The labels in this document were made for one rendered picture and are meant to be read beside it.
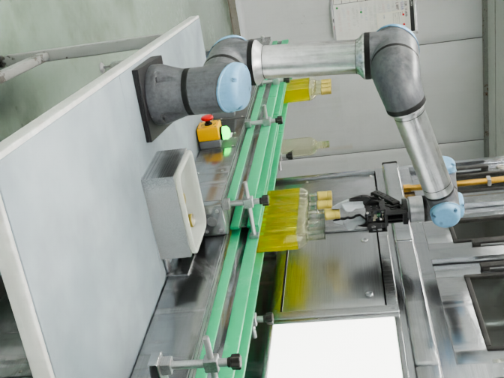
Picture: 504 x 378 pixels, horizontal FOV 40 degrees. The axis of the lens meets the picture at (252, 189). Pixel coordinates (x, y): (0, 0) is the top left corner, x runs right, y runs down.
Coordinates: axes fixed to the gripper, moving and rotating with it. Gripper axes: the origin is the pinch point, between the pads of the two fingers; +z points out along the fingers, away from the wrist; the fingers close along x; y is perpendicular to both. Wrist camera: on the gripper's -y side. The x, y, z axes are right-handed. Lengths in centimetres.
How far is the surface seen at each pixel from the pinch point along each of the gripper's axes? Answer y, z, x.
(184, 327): 58, 34, -5
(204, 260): 30.3, 33.8, -5.4
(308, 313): 31.3, 9.0, 12.6
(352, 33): -581, -14, 80
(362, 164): -585, -11, 239
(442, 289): 17.6, -27.0, 17.1
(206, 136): -22.0, 39.1, -20.4
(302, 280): 14.7, 11.2, 12.9
